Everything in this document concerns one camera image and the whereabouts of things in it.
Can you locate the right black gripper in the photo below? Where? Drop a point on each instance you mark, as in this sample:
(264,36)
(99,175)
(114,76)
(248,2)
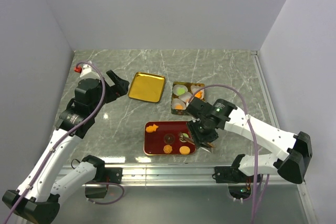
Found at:
(199,138)

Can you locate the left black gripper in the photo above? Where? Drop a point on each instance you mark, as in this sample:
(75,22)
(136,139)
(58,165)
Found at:
(119,88)

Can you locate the round orange cookie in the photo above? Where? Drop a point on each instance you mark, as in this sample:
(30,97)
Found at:
(179,107)
(184,150)

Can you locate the orange fish cookie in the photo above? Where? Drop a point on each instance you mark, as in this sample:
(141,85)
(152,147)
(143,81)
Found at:
(199,94)
(151,128)

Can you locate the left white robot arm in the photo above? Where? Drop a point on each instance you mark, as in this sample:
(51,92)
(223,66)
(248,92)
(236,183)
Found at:
(39,197)

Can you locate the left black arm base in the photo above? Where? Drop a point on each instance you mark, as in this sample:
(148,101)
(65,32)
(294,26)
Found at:
(112,177)

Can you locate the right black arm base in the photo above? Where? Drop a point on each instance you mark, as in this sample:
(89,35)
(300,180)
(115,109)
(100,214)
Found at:
(240,186)

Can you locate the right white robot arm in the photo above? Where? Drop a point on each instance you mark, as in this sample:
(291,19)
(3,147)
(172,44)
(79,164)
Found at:
(290,153)

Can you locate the gold tin lid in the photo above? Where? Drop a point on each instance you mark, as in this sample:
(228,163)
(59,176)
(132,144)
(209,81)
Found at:
(147,87)

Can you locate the lower swirl cookie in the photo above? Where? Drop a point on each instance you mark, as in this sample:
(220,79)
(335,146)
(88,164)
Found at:
(167,149)

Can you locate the red lacquer tray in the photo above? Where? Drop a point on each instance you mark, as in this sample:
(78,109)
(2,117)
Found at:
(166,134)

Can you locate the white paper cup liner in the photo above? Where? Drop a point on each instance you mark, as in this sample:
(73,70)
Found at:
(176,86)
(195,89)
(177,101)
(185,97)

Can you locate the green cookie tin box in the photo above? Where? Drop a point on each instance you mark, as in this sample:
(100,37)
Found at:
(188,85)

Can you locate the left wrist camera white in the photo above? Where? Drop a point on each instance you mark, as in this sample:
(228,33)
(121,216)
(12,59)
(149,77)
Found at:
(86,71)

